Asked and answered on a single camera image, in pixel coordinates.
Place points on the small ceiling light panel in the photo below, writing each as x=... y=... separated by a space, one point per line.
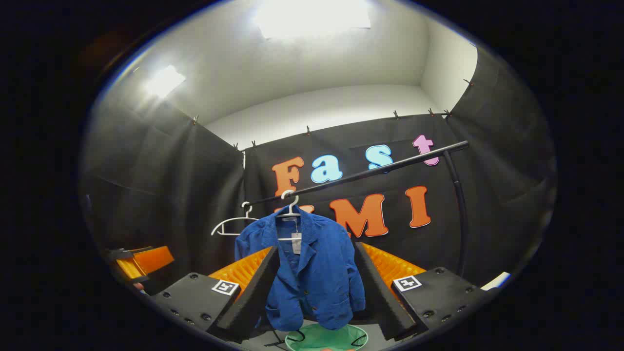
x=165 y=80

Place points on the white plastic hanger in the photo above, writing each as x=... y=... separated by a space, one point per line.
x=234 y=220
x=287 y=215

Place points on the black backdrop cloth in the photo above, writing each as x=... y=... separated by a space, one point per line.
x=487 y=195

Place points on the black clothes rack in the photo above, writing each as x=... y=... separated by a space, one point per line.
x=380 y=170

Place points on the large ceiling light panel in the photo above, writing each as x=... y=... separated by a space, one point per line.
x=312 y=17

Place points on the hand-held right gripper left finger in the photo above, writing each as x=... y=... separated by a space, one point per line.
x=253 y=297

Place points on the row of metal clips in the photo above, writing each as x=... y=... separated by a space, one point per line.
x=307 y=130

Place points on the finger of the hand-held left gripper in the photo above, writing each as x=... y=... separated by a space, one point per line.
x=151 y=258

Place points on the green laundry hamper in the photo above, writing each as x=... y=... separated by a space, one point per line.
x=326 y=339

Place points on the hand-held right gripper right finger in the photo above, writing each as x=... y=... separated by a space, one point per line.
x=378 y=292

